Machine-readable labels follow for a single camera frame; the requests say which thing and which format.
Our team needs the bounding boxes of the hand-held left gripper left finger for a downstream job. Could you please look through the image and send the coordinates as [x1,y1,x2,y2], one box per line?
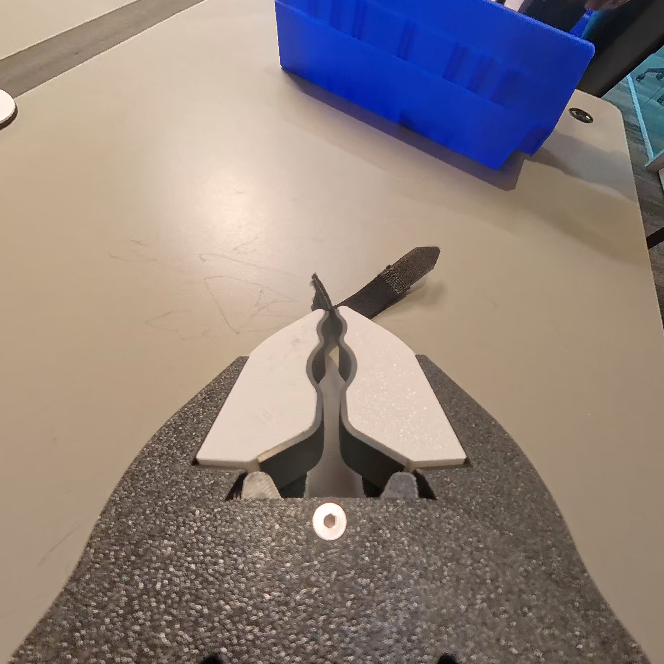
[195,310,329,473]

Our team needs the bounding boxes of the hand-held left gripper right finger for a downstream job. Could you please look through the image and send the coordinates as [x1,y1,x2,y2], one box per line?
[336,307,469,473]

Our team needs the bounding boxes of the thin black strap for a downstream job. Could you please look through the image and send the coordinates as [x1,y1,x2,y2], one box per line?
[311,246,442,320]

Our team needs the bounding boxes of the blue plastic bin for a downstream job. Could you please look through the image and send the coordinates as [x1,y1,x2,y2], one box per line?
[274,0,596,171]

